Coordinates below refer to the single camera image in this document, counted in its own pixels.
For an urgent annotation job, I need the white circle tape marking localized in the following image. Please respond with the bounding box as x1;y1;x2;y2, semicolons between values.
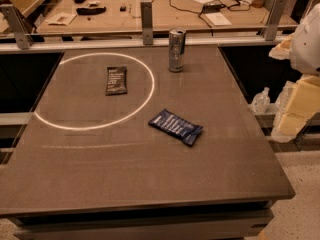
34;52;155;131

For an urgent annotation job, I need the middle metal bracket post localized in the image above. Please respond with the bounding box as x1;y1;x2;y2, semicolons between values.
140;1;153;45

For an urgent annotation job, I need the black power adapter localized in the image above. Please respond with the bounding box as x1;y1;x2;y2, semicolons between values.
203;3;224;13

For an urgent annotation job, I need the black rxbar wrapper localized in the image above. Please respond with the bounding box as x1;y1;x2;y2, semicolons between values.
105;66;127;95

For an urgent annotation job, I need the blue rxbar blueberry wrapper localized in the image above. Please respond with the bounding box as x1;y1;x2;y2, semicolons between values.
148;109;203;146

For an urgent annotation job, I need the black handheld device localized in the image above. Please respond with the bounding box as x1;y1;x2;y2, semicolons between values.
76;7;107;16

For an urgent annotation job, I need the right metal bracket post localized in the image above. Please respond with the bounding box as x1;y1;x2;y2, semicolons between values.
262;0;287;41

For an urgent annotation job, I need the left metal bracket post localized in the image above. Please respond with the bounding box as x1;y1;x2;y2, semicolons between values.
0;4;33;50

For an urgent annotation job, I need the beige envelope paper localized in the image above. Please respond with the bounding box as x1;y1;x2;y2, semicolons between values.
46;12;76;26

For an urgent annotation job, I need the white paper card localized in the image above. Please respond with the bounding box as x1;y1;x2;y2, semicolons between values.
206;12;231;26

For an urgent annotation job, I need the silver blue drink can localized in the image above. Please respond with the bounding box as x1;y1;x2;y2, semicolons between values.
169;29;186;72

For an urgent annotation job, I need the yellow foam padded gripper finger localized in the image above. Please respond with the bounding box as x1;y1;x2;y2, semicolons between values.
271;75;320;143

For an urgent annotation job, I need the metal bracket post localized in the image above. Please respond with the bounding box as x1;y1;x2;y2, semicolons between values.
262;0;287;41
140;1;153;45
0;4;33;50

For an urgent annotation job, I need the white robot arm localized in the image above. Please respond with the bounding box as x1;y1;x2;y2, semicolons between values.
269;4;320;143

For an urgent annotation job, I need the clear sanitizer bottle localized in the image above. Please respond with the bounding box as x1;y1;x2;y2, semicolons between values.
251;87;270;114

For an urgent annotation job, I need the black cable on desk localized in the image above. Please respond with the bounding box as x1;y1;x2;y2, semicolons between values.
168;0;252;29

